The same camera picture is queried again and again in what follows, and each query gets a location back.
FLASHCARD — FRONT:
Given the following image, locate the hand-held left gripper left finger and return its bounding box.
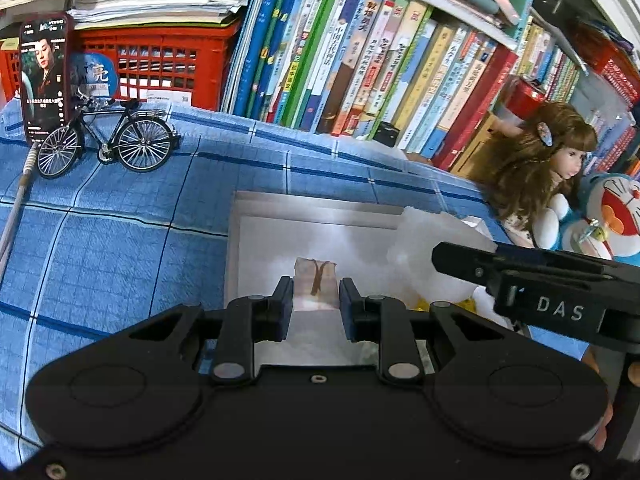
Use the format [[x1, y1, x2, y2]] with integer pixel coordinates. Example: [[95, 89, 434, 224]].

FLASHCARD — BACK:
[[127, 276, 295, 387]]

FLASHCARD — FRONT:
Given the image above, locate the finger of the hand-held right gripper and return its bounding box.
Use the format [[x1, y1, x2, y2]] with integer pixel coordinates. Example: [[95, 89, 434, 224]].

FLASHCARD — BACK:
[[432, 241, 502, 289]]

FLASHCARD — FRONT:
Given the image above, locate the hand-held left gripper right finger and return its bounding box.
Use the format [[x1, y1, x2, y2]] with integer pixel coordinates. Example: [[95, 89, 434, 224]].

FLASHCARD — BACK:
[[339, 277, 506, 387]]

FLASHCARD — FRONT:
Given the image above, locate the white fluffy ball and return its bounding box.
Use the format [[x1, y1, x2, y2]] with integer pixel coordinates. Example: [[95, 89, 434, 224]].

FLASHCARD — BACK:
[[387, 207, 497, 307]]

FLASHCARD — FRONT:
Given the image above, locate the pink tissue packet brown tape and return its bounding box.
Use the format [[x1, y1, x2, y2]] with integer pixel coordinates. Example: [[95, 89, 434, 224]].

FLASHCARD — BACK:
[[291, 257, 340, 313]]

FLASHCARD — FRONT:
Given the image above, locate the white cardboard box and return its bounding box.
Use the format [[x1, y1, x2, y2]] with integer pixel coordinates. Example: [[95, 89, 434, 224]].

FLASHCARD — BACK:
[[224, 190, 501, 368]]

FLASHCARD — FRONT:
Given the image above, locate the person's right hand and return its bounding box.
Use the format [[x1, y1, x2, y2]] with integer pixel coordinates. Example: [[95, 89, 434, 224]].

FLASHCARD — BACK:
[[581, 347, 616, 456]]

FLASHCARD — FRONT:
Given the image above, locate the blue cat plush toy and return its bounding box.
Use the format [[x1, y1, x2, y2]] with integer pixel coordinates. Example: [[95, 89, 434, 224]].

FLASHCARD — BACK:
[[531, 172, 640, 267]]

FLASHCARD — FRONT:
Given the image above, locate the brown haired doll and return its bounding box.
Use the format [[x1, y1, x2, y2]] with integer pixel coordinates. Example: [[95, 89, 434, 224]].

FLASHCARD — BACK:
[[486, 102, 599, 249]]

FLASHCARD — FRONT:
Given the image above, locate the wooden box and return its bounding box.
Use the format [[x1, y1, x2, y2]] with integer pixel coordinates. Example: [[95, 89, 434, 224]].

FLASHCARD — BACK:
[[469, 109, 517, 182]]

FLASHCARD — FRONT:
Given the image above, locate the small black box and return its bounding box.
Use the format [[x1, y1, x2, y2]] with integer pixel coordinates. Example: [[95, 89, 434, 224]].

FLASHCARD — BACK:
[[372, 120, 400, 149]]

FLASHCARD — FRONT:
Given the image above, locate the red can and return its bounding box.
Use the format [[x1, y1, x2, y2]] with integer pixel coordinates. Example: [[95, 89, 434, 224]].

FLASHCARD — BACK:
[[501, 75, 546, 127]]

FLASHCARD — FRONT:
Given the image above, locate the blue checked tablecloth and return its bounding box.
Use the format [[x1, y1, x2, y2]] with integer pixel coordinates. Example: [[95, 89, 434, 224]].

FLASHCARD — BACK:
[[0, 94, 603, 462]]

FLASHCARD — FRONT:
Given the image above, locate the row of upright books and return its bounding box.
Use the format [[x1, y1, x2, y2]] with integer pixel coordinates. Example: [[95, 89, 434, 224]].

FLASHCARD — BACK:
[[220, 0, 640, 187]]

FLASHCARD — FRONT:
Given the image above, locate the black miniature bicycle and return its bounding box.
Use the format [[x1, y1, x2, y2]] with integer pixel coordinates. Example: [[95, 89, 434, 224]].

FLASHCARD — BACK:
[[37, 90, 181, 180]]

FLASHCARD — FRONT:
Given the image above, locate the red storage basket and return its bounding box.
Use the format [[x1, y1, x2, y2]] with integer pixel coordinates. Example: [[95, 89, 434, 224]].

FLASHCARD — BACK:
[[574, 19, 640, 107]]

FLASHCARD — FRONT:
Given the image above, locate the red plastic crate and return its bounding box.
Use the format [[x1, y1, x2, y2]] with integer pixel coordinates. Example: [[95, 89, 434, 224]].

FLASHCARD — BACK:
[[0, 19, 244, 112]]

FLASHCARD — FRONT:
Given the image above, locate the blue round badge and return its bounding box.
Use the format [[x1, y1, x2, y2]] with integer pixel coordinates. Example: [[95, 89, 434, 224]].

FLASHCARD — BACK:
[[69, 52, 120, 106]]

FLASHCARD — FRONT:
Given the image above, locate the smartphone with lit screen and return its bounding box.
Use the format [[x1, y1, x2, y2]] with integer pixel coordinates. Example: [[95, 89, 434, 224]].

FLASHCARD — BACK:
[[18, 12, 76, 144]]

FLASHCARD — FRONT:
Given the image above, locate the braided strap with ring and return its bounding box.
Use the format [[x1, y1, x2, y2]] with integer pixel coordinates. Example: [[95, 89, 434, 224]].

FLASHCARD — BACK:
[[0, 144, 39, 282]]

